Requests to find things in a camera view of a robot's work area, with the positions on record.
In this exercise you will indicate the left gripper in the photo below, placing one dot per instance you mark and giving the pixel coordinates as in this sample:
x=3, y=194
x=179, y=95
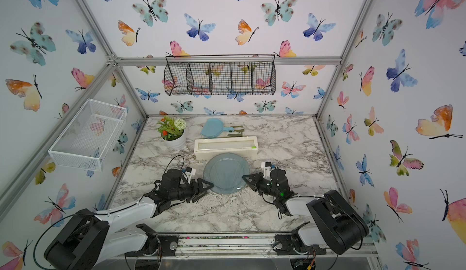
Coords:
x=196, y=196

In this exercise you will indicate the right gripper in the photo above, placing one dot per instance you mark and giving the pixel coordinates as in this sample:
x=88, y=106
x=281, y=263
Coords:
x=255, y=178

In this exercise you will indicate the teal ceramic plate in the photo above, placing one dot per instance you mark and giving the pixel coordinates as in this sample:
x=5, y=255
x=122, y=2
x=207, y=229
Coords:
x=226, y=173

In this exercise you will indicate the clear plastic wrap sheet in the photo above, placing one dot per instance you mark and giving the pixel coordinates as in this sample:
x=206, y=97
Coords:
x=225, y=171

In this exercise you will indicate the cream plastic wrap dispenser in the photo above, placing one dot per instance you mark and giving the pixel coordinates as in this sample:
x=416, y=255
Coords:
x=206, y=149

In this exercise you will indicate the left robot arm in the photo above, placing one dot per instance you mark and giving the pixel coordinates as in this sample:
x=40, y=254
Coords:
x=90, y=238

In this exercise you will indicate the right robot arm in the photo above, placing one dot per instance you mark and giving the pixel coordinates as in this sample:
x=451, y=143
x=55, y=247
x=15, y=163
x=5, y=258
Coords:
x=336, y=225

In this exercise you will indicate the white green striped cloth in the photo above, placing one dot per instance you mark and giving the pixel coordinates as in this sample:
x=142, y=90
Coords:
x=234, y=131

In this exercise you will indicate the potted plant white pot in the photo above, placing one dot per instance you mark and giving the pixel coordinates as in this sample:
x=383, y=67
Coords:
x=173, y=132

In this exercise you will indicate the aluminium front rail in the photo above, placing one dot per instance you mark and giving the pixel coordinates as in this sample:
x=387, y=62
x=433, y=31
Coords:
x=205, y=246

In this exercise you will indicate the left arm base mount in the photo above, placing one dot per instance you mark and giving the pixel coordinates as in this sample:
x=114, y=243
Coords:
x=155, y=245

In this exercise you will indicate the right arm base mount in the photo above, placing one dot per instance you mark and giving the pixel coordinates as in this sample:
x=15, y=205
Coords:
x=291, y=245

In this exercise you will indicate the black wire wall basket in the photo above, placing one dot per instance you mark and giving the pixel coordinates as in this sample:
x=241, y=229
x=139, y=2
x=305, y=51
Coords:
x=220, y=75

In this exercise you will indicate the white mesh wall basket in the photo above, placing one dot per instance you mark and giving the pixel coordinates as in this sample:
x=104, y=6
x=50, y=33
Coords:
x=87, y=139

